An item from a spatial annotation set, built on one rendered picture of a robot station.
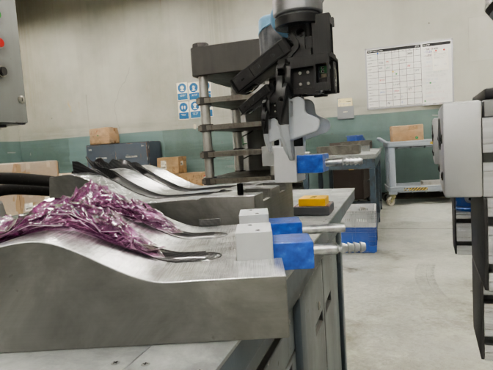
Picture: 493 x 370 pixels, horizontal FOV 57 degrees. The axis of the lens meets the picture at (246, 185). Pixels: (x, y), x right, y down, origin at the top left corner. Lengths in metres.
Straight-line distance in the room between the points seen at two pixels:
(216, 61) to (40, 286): 4.54
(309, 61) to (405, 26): 6.64
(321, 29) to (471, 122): 0.31
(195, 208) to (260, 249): 0.29
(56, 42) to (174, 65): 2.47
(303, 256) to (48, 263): 0.23
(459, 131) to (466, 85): 6.77
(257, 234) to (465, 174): 0.20
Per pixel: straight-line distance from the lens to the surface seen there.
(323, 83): 0.67
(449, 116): 0.47
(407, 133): 6.57
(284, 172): 0.70
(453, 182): 0.47
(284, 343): 0.84
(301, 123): 0.68
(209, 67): 4.92
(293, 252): 0.45
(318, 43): 0.70
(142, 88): 8.33
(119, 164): 0.97
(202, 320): 0.41
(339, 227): 0.58
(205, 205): 0.71
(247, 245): 0.44
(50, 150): 9.49
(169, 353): 0.40
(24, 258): 0.43
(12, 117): 1.52
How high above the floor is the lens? 0.97
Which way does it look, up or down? 5 degrees down
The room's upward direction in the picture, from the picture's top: 4 degrees counter-clockwise
